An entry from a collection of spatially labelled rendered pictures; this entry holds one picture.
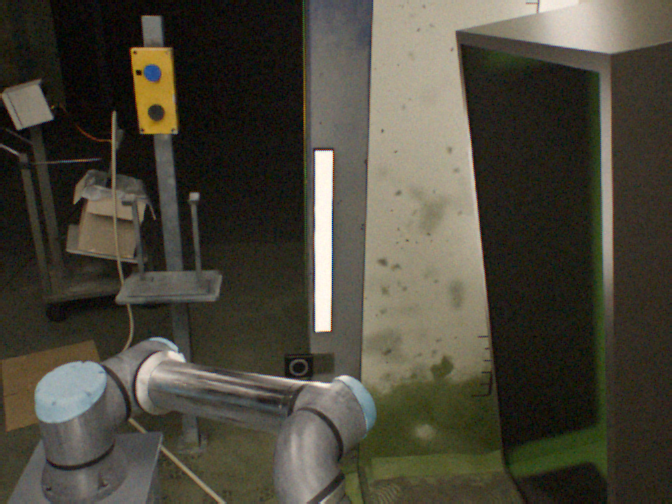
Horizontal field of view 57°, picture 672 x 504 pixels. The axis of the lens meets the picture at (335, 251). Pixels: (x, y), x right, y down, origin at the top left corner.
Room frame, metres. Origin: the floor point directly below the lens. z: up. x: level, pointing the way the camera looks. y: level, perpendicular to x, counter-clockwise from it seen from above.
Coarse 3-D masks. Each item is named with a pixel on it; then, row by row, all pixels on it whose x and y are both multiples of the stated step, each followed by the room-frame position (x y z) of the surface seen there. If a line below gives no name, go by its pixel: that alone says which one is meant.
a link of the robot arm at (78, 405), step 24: (48, 384) 1.13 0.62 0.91; (72, 384) 1.12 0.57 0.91; (96, 384) 1.12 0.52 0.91; (120, 384) 1.18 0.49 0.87; (48, 408) 1.07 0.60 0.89; (72, 408) 1.07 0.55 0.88; (96, 408) 1.10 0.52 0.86; (120, 408) 1.15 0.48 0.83; (48, 432) 1.07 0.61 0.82; (72, 432) 1.07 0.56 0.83; (96, 432) 1.10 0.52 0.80; (48, 456) 1.08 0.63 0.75; (72, 456) 1.07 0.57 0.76; (96, 456) 1.09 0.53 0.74
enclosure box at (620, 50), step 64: (640, 0) 1.24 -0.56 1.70; (512, 64) 1.38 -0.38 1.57; (576, 64) 0.86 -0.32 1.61; (640, 64) 0.78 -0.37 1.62; (512, 128) 1.39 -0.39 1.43; (576, 128) 1.41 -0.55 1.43; (640, 128) 0.78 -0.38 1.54; (512, 192) 1.39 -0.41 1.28; (576, 192) 1.41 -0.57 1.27; (640, 192) 0.78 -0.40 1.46; (512, 256) 1.39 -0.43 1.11; (576, 256) 1.42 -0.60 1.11; (640, 256) 0.79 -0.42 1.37; (512, 320) 1.40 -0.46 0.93; (576, 320) 1.42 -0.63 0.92; (640, 320) 0.79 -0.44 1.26; (512, 384) 1.40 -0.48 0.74; (576, 384) 1.43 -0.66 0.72; (640, 384) 0.79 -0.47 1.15; (512, 448) 1.40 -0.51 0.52; (576, 448) 1.43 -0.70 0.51; (640, 448) 0.80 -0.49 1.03
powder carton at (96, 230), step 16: (96, 176) 3.50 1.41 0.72; (128, 176) 3.56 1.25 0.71; (80, 192) 3.15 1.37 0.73; (96, 192) 3.13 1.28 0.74; (112, 192) 3.17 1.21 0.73; (128, 192) 3.53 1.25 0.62; (144, 192) 3.31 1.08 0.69; (96, 208) 3.10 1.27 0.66; (112, 208) 3.13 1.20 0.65; (128, 208) 3.17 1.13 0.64; (144, 208) 3.20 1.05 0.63; (80, 224) 3.32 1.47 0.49; (96, 224) 3.14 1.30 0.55; (112, 224) 3.17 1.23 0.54; (128, 224) 3.20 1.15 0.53; (80, 240) 3.11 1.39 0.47; (96, 240) 3.14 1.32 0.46; (112, 240) 3.17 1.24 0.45; (128, 240) 3.20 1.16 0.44; (128, 256) 3.19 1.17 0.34
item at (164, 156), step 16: (144, 16) 2.04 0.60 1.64; (160, 16) 2.03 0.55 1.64; (144, 32) 2.00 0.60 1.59; (160, 32) 2.00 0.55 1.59; (160, 144) 2.00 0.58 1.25; (160, 160) 2.00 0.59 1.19; (160, 176) 2.00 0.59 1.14; (176, 176) 2.03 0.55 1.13; (160, 192) 2.00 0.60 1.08; (176, 192) 2.01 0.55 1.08; (176, 208) 2.00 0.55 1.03; (176, 224) 2.00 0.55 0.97; (176, 240) 2.00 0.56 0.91; (176, 256) 2.00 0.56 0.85; (176, 304) 2.00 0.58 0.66; (176, 320) 2.00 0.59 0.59; (176, 336) 2.00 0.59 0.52; (192, 352) 2.04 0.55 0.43; (192, 416) 2.00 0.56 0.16; (192, 432) 2.00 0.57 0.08
